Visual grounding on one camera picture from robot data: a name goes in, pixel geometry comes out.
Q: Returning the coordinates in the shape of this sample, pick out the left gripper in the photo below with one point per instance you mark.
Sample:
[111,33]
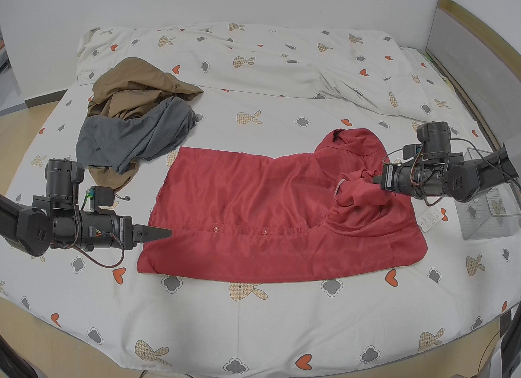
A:
[106,232]

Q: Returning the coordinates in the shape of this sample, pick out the white printed quilt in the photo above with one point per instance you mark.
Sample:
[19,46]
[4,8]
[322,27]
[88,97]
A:
[264,63]

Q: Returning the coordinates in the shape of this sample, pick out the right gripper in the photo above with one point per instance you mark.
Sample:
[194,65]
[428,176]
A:
[411,181]

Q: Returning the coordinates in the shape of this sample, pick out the clear plastic box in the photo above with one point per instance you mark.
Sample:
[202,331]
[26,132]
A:
[484,217]

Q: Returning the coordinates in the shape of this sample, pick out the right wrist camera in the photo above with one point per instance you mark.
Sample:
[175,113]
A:
[411,152]

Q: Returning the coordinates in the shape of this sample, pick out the grey garment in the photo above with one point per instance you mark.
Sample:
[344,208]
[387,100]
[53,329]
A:
[138,136]

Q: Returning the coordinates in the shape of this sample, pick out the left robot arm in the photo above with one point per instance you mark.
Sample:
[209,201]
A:
[28,230]

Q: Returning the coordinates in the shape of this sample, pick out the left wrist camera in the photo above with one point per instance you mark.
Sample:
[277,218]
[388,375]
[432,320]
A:
[101,196]

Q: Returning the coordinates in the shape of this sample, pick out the red shirt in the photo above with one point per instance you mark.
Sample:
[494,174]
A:
[252,213]

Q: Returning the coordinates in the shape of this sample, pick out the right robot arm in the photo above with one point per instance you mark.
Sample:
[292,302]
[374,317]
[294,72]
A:
[472,173]

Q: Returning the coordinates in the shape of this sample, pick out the brown garment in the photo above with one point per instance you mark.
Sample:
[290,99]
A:
[134,83]

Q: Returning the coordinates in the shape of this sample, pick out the bed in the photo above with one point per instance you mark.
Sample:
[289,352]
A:
[285,319]

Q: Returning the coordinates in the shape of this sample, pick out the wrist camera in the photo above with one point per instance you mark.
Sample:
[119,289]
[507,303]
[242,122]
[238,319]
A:
[411,152]
[101,196]

